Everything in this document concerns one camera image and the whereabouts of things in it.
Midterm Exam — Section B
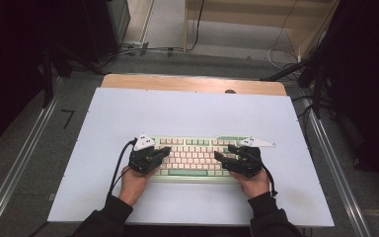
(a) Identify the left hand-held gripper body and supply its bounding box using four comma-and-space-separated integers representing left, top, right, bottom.
128, 132, 159, 176

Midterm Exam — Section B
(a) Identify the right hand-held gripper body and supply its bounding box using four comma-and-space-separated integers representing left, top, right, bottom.
231, 136, 276, 179

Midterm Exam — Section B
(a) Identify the green and pink keyboard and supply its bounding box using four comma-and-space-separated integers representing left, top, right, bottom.
149, 134, 257, 184

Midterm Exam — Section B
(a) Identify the person's right hand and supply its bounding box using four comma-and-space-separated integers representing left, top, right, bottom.
238, 169, 271, 200

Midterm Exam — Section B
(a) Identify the person's left hand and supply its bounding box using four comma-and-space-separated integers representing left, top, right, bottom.
117, 165, 159, 207

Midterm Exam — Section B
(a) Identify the white desk mat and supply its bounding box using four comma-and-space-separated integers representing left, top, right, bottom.
47, 87, 336, 228

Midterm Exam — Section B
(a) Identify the wooden table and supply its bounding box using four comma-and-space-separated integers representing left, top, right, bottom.
101, 73, 288, 97

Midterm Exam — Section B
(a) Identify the black metal stand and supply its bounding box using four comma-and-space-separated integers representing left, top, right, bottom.
311, 63, 326, 120
41, 47, 55, 109

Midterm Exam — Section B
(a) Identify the light wooden shelf unit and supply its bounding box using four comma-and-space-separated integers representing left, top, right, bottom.
183, 0, 341, 61

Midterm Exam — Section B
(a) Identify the dark cabinet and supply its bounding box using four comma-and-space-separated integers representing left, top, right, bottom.
82, 0, 131, 63

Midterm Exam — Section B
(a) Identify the black curtain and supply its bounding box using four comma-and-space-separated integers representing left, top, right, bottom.
322, 0, 379, 198
0, 0, 87, 157

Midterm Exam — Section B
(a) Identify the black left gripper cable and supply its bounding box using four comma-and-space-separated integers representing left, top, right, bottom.
107, 137, 138, 199

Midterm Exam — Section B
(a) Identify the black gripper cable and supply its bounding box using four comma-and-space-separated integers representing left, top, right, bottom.
107, 137, 138, 199
261, 163, 279, 198

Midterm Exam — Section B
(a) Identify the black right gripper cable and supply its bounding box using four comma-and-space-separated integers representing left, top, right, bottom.
261, 163, 279, 198

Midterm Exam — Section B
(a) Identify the metal floor rail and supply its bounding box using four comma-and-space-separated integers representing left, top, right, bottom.
0, 93, 62, 237
302, 98, 373, 237

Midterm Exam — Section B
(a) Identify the white floor cable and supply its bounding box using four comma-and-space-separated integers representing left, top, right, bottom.
266, 39, 302, 72

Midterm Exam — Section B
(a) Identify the black floor cable bundle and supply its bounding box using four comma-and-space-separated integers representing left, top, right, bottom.
100, 44, 187, 62

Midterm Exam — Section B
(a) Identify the black hanging cable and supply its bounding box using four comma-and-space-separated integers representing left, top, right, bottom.
188, 0, 206, 52

